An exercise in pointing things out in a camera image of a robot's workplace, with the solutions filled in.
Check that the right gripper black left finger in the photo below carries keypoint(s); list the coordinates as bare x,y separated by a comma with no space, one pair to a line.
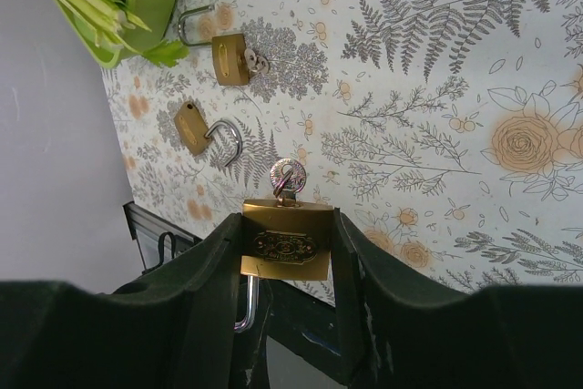
170,328

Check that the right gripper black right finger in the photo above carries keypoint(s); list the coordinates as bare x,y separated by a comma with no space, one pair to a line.
399,329

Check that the large brass padlock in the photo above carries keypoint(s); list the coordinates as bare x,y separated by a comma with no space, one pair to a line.
283,238

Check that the long shackle brass padlock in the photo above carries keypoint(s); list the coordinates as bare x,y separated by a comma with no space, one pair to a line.
234,62

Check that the small brass padlock open shackle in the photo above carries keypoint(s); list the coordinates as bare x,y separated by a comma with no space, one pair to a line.
196,135

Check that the floral patterned table mat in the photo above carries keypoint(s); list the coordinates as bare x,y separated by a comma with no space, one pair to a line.
449,131

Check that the celery stalk bunch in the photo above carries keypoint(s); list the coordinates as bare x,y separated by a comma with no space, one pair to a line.
111,19

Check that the green plastic tray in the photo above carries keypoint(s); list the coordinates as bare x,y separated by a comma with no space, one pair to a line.
155,13

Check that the aluminium frame rail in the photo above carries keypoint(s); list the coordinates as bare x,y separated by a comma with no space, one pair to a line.
158,240

